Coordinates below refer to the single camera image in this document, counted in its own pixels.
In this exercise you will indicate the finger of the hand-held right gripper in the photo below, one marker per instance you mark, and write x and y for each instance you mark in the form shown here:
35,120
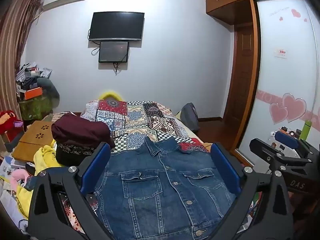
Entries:
286,138
275,155

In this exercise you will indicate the red plush toy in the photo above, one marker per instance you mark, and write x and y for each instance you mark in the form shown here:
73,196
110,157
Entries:
8,121

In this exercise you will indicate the brown striped curtain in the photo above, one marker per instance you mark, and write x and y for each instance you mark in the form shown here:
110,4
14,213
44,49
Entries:
12,55

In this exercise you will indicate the blue denim jacket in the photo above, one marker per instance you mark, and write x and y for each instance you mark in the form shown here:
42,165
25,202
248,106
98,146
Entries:
155,192

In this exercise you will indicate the black patterned folded cloth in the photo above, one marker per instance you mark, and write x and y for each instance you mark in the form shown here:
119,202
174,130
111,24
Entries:
70,152

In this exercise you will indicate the small black wall monitor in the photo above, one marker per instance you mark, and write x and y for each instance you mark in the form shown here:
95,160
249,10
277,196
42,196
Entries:
113,52

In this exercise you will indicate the wooden lap table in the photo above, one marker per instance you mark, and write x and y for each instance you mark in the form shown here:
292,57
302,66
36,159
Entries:
32,140

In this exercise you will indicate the green bottle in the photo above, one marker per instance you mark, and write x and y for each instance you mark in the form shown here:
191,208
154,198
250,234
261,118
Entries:
306,130

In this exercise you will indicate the pile of household clutter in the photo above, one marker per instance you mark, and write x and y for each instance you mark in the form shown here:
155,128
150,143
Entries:
32,80

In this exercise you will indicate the grey backpack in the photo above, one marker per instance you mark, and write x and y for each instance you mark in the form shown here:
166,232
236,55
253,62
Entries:
190,116

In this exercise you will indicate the green patterned cloth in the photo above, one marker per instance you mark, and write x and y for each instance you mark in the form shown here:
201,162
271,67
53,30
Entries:
35,107

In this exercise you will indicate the brown wooden door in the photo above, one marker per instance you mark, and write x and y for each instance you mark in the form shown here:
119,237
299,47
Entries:
241,75

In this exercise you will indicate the white heart-print wardrobe door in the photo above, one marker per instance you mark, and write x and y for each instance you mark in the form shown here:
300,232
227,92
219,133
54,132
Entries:
282,67

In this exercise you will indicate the pink cloth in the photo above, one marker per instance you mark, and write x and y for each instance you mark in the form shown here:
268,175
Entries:
18,177

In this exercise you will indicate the dark floral bed sheet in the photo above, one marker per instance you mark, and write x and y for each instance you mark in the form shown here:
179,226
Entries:
75,215

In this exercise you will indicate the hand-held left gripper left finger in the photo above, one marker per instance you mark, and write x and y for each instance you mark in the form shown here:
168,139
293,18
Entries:
96,170

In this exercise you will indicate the orange box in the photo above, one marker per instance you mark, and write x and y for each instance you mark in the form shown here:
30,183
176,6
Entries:
32,93

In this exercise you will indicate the patchwork patterned blanket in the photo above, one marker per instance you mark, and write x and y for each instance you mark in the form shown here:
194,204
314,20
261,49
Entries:
140,120

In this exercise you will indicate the maroon folded cloth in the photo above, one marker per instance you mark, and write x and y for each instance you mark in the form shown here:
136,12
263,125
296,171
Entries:
80,130

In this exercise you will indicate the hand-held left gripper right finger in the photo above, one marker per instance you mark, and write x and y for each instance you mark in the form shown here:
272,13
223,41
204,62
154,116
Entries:
225,167

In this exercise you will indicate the yellow cloth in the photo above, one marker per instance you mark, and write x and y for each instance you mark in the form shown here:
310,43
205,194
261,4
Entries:
46,157

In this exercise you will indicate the black wall television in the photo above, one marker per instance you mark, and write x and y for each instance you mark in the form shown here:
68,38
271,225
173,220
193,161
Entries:
117,26

